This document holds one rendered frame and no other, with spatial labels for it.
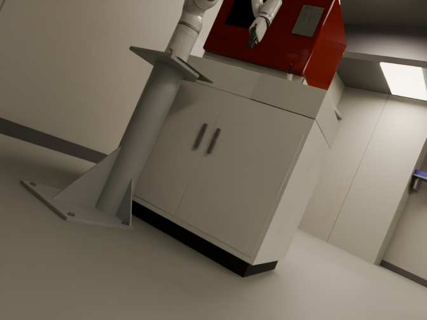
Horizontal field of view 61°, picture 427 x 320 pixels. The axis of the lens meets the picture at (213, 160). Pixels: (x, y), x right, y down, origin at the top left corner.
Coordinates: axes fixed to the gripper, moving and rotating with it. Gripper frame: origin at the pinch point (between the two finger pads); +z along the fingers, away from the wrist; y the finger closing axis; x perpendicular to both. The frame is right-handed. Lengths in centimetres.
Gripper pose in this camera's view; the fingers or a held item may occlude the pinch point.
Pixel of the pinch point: (250, 44)
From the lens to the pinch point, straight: 207.2
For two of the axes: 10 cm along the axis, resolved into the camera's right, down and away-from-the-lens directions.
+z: -4.7, 8.6, -2.1
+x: 8.2, 3.4, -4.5
